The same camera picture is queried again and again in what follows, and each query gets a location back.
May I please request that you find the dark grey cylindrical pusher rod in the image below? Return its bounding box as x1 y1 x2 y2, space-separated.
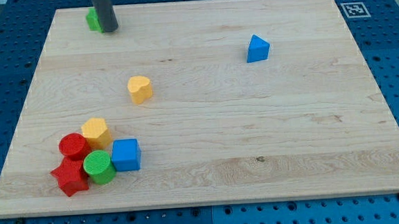
91 0 118 33

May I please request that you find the green star block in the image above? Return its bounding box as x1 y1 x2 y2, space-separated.
85 8 104 33

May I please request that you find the yellow heart block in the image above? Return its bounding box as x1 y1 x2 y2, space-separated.
127 76 153 104

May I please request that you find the red star block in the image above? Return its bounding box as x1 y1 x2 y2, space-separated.
51 157 89 197

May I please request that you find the yellow hexagon block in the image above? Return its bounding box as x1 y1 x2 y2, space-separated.
81 117 113 150

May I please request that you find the red cylinder block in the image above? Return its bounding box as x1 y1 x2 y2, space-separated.
58 132 91 161

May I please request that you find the blue cube block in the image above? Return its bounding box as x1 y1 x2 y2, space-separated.
112 139 141 172

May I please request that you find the green cylinder block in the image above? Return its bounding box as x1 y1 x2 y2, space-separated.
82 150 116 185

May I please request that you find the blue triangle block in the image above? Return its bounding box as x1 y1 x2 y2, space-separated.
247 34 271 63

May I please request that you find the white fiducial marker tag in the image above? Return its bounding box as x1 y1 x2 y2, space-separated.
341 1 371 19

